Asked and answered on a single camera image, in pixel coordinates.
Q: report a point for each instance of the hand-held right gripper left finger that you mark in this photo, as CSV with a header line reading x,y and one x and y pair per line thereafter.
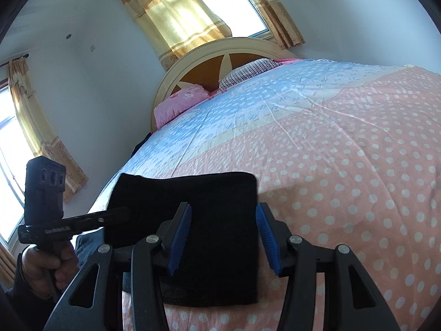
x,y
179,238

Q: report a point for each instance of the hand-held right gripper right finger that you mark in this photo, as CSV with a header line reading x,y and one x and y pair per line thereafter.
x,y
268,241

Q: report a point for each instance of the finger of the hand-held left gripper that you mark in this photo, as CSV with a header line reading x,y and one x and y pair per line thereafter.
x,y
103,218

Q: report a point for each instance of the black pants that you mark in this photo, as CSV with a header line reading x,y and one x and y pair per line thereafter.
x,y
220,213

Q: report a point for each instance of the person's left hand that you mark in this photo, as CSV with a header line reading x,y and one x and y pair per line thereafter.
x,y
34,265

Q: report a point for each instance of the large window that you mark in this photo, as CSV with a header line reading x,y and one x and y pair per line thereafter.
x,y
10,165

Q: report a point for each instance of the long yellow curtain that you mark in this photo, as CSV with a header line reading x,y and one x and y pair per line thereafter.
x,y
41,127

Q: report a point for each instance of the dark cloth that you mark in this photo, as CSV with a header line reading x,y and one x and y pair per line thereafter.
x,y
141,143

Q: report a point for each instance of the bed with polka-dot sheet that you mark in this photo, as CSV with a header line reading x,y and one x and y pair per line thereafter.
x,y
344,144

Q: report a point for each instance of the pink pillow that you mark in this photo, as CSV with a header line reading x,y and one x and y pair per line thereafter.
x,y
179,103

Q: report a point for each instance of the black curtain rod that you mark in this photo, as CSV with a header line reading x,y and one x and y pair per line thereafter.
x,y
13,60

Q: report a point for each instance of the striped pillow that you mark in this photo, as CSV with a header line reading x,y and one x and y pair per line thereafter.
x,y
241,74

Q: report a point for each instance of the cream and brown headboard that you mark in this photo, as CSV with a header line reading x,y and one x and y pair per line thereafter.
x,y
203,69

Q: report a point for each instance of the wide yellow curtain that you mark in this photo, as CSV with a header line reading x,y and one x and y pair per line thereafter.
x,y
172,17

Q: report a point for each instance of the narrow yellow curtain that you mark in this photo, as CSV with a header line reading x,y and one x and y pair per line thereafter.
x,y
275,10

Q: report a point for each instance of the small window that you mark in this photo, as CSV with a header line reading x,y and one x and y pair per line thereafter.
x,y
231,3

